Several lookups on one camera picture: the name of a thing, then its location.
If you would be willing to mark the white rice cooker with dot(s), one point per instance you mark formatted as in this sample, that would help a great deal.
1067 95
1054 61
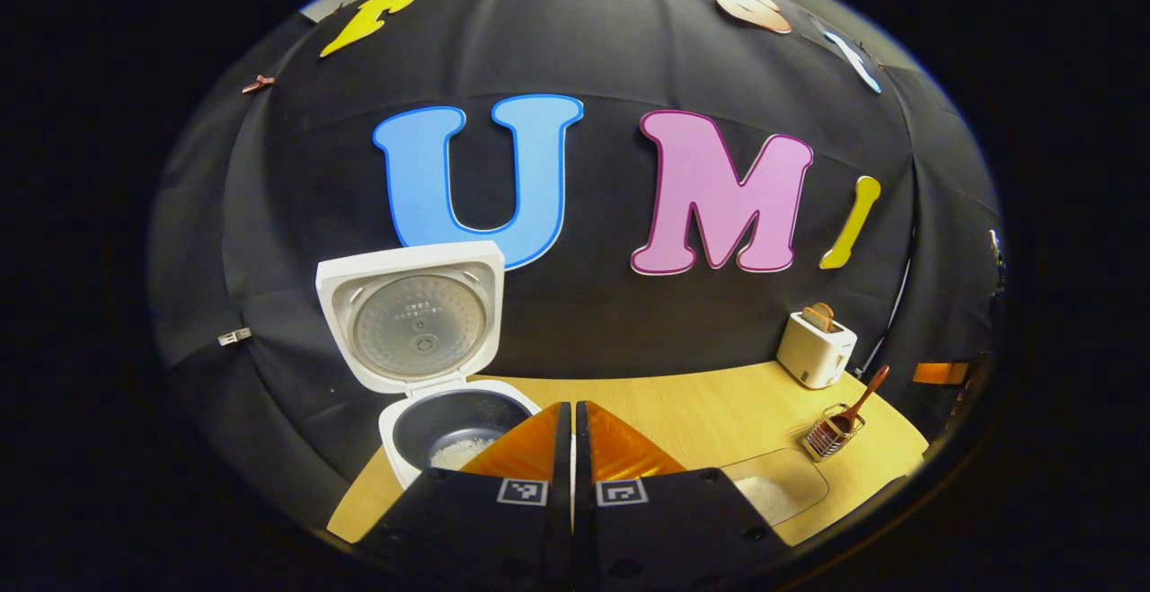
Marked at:
409 327

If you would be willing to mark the white toaster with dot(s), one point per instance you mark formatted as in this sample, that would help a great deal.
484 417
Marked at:
813 354

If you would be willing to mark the black backdrop cloth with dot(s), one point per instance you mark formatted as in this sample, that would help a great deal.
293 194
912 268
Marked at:
629 62

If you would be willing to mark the copper cloth clip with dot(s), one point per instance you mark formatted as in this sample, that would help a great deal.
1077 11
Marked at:
258 83

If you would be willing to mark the white rice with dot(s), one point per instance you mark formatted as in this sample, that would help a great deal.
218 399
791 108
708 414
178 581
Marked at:
460 454
768 498

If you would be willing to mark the silver cloth clip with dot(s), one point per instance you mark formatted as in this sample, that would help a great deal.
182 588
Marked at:
234 336

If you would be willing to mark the clear plastic container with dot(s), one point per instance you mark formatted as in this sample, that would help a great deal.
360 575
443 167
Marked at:
800 475

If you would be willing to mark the brown toast slice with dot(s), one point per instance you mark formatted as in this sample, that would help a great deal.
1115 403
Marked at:
813 319
827 312

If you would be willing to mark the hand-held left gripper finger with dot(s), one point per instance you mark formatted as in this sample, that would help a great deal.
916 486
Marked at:
561 484
584 484

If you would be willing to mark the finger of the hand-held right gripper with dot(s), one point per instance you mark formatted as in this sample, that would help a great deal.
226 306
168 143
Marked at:
939 373

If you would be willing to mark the brown wooden spoon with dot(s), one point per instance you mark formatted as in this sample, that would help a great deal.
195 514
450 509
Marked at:
862 399

